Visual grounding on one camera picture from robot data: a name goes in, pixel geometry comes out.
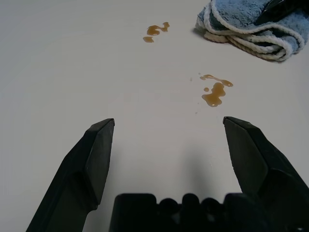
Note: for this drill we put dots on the brown spill in three blobs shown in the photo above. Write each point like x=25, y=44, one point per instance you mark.
x=152, y=30

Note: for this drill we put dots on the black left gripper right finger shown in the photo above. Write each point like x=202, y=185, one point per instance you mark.
x=265, y=169

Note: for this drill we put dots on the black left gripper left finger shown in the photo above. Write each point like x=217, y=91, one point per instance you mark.
x=79, y=169

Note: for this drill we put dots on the brown spill with thin tail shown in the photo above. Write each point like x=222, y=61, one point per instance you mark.
x=213, y=96

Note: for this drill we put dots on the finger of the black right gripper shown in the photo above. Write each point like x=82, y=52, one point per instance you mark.
x=285, y=7

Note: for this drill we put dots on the blue rag with white edge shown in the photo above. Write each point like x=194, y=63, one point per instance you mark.
x=236, y=17

